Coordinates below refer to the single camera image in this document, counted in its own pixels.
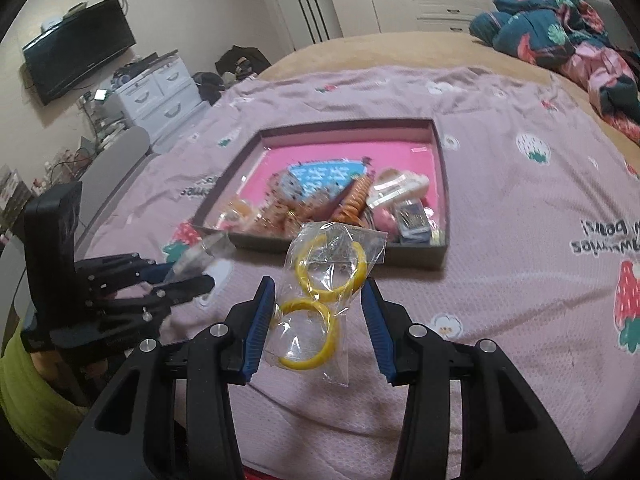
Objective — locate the grey padded bed frame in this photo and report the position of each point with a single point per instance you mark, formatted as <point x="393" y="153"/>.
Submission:
<point x="115" y="165"/>

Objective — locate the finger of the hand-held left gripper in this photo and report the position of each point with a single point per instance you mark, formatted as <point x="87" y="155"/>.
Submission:
<point x="180" y="287"/>
<point x="155" y="271"/>

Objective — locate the white drawer cabinet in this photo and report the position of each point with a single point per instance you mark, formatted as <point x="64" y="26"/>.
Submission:
<point x="160" y="95"/>

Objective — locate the yellow hoop earrings packet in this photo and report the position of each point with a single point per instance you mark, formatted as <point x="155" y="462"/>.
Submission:
<point x="305" y="360"/>

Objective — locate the pink hair accessory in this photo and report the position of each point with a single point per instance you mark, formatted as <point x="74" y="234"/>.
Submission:
<point x="386" y="220"/>

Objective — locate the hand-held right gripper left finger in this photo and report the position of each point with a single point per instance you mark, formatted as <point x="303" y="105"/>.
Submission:
<point x="255" y="330"/>

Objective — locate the black bag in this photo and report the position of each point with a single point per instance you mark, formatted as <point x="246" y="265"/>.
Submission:
<point x="242" y="60"/>

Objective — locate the bobby pin packet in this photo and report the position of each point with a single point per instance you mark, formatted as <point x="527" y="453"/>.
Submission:
<point x="414" y="220"/>

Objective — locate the tan bed sheet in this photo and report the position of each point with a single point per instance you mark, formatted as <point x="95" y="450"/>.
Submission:
<point x="400" y="50"/>

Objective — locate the pink book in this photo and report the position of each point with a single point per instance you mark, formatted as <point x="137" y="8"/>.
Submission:
<point x="325" y="156"/>

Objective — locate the brown cardboard box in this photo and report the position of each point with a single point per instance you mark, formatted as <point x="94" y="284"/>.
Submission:
<point x="415" y="257"/>

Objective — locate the clear earring packet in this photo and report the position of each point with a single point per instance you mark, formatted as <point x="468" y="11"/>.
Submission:
<point x="200" y="255"/>

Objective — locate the cream cloud hair clip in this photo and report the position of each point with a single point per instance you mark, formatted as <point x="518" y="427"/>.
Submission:
<point x="405" y="185"/>

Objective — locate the person's green clothing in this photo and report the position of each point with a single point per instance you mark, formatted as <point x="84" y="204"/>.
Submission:
<point x="35" y="410"/>

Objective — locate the dark floral quilt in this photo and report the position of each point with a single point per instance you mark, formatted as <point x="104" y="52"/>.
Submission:
<point x="540" y="25"/>

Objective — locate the dark grey bag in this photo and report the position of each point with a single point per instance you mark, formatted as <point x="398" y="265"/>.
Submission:
<point x="207" y="87"/>

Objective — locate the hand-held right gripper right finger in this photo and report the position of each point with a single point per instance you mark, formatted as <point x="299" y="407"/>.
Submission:
<point x="377" y="330"/>

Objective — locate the black coat stand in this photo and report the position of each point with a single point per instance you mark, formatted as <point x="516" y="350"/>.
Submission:
<point x="315" y="15"/>

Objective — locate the black flat television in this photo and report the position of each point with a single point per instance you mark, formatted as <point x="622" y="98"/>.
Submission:
<point x="80" y="55"/>

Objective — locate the orange hair accessory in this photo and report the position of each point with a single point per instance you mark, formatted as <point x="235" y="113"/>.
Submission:
<point x="235" y="212"/>

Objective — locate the pink strawberry print blanket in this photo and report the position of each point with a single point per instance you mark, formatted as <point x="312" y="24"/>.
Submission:
<point x="500" y="185"/>

